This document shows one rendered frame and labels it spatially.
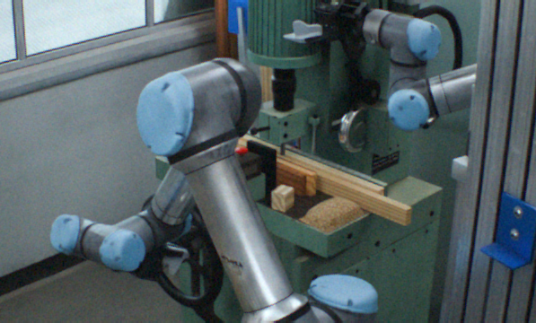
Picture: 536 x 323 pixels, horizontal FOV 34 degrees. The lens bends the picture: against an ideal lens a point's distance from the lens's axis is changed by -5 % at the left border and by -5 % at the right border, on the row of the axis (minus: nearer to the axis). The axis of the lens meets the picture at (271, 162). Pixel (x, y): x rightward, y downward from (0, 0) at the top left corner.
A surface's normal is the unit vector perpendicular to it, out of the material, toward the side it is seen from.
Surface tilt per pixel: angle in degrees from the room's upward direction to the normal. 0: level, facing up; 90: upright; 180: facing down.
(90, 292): 0
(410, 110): 90
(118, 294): 0
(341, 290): 8
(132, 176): 90
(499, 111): 90
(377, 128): 90
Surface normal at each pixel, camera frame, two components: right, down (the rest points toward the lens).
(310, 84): -0.70, 0.28
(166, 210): -0.38, 0.53
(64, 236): -0.60, -0.22
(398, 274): 0.71, 0.29
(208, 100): 0.66, -0.25
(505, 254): 0.01, -0.92
